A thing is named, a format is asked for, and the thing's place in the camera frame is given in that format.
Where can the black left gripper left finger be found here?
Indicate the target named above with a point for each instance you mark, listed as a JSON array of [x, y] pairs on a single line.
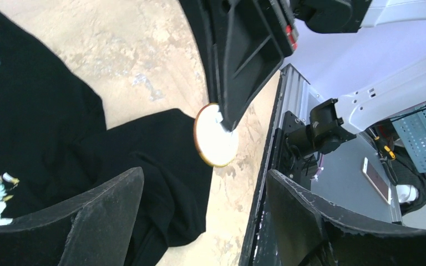
[[92, 228]]

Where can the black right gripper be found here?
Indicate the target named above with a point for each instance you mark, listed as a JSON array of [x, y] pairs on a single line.
[[241, 44]]

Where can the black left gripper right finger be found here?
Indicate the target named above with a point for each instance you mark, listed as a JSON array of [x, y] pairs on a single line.
[[311, 230]]

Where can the orange yellow round brooch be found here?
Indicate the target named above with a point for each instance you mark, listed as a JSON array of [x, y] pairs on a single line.
[[216, 145]]

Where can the black floral print t-shirt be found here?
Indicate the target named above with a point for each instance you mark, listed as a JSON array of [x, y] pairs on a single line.
[[55, 145]]

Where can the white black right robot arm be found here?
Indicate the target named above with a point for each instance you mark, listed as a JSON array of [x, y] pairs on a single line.
[[366, 56]]

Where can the white smartphone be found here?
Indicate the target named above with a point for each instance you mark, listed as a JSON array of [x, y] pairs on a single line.
[[377, 181]]

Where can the aluminium black mounting rail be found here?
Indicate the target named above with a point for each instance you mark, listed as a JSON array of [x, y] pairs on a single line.
[[341, 180]]

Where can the blue perforated metal bracket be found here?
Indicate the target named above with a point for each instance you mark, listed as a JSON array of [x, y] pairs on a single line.
[[412, 132]]

